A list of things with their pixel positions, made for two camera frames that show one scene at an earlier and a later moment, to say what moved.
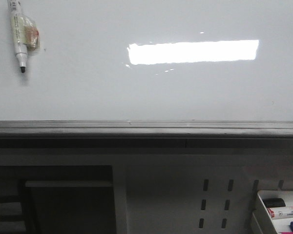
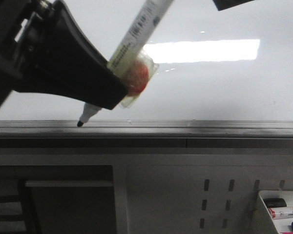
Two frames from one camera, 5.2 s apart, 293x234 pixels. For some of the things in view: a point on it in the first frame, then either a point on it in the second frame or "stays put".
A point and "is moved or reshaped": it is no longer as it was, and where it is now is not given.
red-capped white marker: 281,212 stays put
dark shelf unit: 52,199 stays put
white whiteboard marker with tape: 25,32 is moved or reshaped
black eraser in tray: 274,202 stays put
